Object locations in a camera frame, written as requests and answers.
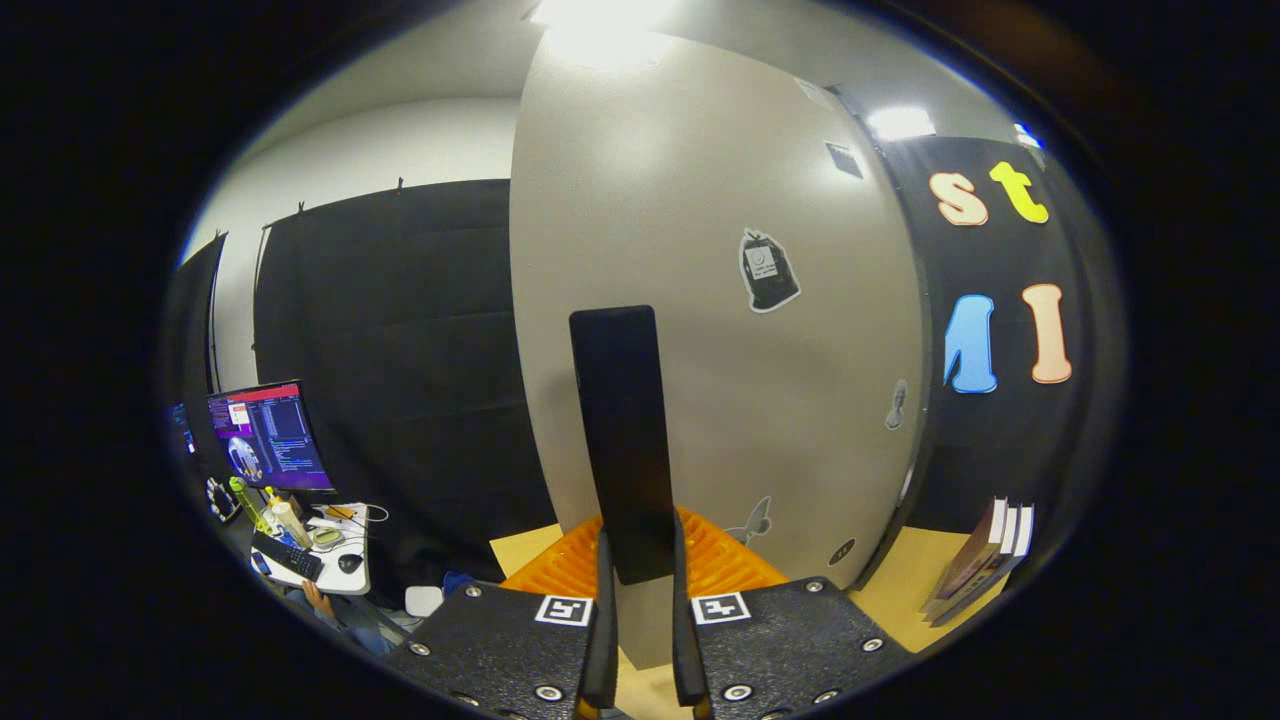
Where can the large ceiling light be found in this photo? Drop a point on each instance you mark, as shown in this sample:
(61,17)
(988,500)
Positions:
(600,12)

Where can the black keyboard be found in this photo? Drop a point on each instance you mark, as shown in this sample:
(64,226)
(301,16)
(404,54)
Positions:
(288,556)

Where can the pink cover book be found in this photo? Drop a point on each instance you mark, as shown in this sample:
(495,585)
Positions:
(960,570)

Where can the grey blue book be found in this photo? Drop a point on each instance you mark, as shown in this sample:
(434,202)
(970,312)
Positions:
(1025,530)

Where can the beige cabinet door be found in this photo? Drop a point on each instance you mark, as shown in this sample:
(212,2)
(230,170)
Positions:
(720,400)

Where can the white office desk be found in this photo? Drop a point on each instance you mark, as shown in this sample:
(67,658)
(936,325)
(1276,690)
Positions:
(345,585)

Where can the yellow green bottle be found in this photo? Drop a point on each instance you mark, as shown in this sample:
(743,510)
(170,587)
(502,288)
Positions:
(250,505)

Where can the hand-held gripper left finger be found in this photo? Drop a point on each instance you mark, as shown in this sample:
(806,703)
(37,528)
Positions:
(603,640)

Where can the small computer monitor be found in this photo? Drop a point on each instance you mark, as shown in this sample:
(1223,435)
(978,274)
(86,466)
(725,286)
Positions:
(182,428)

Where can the white spine book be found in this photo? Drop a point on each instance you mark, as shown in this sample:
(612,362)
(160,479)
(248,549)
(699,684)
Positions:
(1010,530)

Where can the blue cloth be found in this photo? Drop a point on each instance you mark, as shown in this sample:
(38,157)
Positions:
(458,582)

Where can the black computer mouse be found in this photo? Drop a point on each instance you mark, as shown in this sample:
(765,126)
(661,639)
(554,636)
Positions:
(350,563)

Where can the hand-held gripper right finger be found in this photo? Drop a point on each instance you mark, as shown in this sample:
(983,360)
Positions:
(685,640)

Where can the large computer monitor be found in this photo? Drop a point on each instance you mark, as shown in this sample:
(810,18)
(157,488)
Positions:
(270,435)

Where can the small ceiling light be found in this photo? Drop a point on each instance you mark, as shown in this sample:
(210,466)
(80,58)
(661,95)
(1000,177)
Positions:
(900,122)

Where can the long ceiling light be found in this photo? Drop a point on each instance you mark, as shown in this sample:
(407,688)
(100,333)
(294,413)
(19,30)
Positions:
(1027,135)

